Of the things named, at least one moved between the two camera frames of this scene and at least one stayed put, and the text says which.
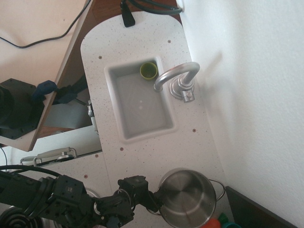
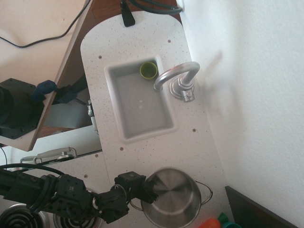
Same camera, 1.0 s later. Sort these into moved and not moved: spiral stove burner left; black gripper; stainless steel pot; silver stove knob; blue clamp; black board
Moved: black gripper; stainless steel pot
Not moved: silver stove knob; spiral stove burner left; blue clamp; black board
